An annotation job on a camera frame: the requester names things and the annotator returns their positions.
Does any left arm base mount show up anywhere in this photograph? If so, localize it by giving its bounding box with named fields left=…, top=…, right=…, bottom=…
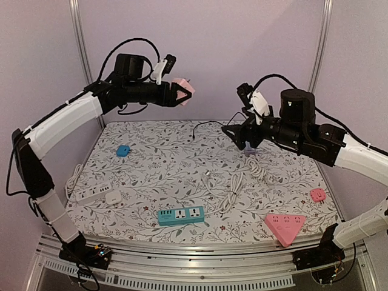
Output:
left=59, top=233, right=112, bottom=270

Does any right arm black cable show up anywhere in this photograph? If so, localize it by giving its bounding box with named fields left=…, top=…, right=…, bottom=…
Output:
left=250, top=73, right=388, bottom=152

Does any pink cube socket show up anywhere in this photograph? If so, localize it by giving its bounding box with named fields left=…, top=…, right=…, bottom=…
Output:
left=171, top=77, right=195, bottom=107

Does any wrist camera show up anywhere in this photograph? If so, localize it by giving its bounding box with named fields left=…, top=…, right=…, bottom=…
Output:
left=236, top=83, right=273, bottom=125
left=150, top=54, right=176, bottom=85

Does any white power strip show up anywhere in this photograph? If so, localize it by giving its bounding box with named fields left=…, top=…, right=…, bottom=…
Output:
left=75, top=182, right=112, bottom=205

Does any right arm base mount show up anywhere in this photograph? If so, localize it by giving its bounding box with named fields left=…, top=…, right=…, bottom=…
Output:
left=292, top=223, right=345, bottom=270

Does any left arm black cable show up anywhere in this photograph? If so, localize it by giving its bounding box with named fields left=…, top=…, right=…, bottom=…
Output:
left=98, top=38, right=161, bottom=82

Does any black usb cable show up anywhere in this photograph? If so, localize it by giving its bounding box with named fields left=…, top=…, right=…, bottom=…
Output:
left=192, top=112, right=246, bottom=141

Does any left aluminium frame post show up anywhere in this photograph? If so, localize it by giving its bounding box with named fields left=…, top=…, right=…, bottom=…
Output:
left=68, top=0, right=105, bottom=128

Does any pink triangular power strip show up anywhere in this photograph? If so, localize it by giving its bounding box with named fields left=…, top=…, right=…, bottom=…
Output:
left=264, top=214, right=306, bottom=247

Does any floral table mat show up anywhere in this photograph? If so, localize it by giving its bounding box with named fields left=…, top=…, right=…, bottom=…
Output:
left=66, top=121, right=340, bottom=244

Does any white cord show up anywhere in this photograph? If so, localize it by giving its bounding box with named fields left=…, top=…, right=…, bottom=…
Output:
left=201, top=170, right=245, bottom=216
left=245, top=155, right=278, bottom=184

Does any teal power strip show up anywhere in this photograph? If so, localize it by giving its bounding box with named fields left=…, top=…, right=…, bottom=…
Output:
left=157, top=206, right=204, bottom=226

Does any purple power strip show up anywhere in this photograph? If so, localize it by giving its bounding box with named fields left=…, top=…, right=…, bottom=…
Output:
left=243, top=141, right=259, bottom=158

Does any aluminium frame post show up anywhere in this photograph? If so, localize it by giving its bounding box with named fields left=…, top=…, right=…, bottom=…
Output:
left=308, top=0, right=333, bottom=93
left=68, top=0, right=105, bottom=128

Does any small pink square adapter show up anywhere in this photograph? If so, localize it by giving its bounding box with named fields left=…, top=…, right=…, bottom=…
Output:
left=310, top=188, right=327, bottom=203

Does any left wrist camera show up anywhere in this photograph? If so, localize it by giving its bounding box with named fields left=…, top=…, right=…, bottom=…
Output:
left=150, top=54, right=176, bottom=85

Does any blue plug adapter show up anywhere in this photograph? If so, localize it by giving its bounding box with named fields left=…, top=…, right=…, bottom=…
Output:
left=116, top=145, right=130, bottom=157

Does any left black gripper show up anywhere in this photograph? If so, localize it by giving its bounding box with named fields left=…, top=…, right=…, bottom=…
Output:
left=125, top=81, right=191, bottom=106

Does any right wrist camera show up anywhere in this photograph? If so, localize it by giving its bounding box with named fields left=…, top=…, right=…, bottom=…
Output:
left=236, top=83, right=273, bottom=125

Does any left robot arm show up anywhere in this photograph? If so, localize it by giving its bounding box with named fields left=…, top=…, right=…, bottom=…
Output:
left=10, top=53, right=192, bottom=263

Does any right aluminium frame post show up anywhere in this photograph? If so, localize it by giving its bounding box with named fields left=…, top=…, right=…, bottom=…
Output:
left=308, top=0, right=333, bottom=93

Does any white charger adapter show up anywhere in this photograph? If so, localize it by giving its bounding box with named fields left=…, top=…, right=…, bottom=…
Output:
left=105, top=191, right=122, bottom=206

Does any aluminium front rail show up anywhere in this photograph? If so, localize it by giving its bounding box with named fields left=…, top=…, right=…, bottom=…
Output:
left=24, top=233, right=380, bottom=291

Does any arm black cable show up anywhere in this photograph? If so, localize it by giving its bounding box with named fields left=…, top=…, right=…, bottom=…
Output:
left=250, top=73, right=388, bottom=152
left=98, top=38, right=161, bottom=82

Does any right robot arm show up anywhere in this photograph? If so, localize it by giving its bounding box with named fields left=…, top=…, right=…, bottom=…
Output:
left=222, top=89, right=387, bottom=185

